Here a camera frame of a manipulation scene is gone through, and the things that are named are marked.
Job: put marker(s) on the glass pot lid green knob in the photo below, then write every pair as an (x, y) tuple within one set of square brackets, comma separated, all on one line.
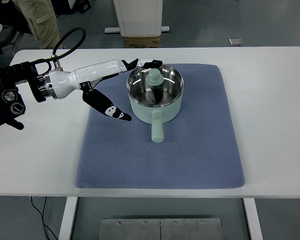
[(155, 87)]

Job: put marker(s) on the white table leg frame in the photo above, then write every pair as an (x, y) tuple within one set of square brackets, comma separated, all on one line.
[(251, 213)]

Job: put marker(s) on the green pot with handle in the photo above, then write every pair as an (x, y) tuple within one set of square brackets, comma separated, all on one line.
[(156, 116)]

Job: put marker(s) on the cardboard box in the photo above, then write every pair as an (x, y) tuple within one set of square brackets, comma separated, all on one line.
[(142, 42)]

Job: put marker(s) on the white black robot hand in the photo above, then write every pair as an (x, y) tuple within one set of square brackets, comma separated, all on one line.
[(59, 84)]

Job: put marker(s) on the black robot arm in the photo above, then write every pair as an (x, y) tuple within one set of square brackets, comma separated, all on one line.
[(11, 102)]

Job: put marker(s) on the metal base plate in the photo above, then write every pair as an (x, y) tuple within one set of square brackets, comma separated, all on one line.
[(161, 229)]

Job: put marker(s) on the person in khaki trousers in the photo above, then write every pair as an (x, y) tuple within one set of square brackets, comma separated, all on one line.
[(42, 21)]

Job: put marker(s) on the grey floor outlet plate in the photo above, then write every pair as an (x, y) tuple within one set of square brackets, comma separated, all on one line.
[(234, 42)]

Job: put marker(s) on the white cabinet column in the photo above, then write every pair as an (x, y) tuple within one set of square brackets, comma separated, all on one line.
[(138, 18)]

